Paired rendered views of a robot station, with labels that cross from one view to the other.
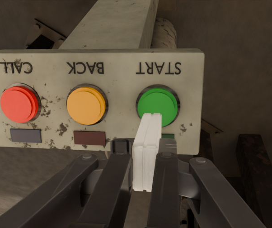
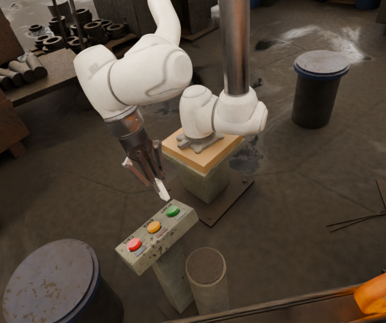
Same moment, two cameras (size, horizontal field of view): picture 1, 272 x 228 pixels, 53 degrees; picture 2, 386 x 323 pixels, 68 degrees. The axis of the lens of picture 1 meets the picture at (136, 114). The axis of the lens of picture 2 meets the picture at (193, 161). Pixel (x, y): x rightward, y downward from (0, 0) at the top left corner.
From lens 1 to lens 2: 0.86 m
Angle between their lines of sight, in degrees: 81
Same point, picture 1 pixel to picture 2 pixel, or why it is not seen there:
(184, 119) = (181, 207)
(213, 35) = (241, 289)
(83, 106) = (152, 225)
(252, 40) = (260, 272)
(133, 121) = (170, 219)
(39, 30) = not seen: outside the picture
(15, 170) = not seen: outside the picture
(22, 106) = (134, 241)
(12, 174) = not seen: outside the picture
